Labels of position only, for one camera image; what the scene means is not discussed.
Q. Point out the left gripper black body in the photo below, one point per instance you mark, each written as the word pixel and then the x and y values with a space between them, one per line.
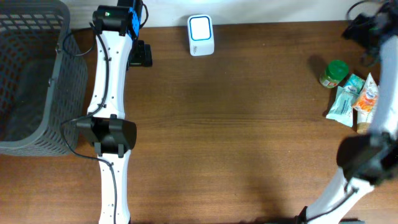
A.
pixel 139 54

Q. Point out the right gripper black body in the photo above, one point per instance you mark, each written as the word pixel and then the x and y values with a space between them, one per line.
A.
pixel 354 32

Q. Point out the green round lid jar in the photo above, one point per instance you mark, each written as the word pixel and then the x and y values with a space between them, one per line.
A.
pixel 335 72

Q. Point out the small teal tissue pack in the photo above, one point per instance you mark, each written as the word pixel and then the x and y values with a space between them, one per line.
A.
pixel 354 84

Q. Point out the white Pantene tube gold cap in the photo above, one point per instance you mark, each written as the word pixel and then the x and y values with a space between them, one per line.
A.
pixel 365 119

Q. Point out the orange small tissue pack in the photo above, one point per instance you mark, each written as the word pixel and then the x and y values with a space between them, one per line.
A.
pixel 366 99

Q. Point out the light teal wipes packet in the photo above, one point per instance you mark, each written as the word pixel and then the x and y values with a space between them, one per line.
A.
pixel 341 110

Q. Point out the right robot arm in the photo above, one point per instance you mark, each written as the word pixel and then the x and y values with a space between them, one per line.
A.
pixel 365 161

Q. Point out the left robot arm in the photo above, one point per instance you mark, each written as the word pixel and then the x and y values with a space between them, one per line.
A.
pixel 105 127

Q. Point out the white barcode scanner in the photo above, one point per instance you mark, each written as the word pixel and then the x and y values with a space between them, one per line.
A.
pixel 200 35

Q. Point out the dark grey plastic basket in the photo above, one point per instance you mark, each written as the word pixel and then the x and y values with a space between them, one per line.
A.
pixel 41 86

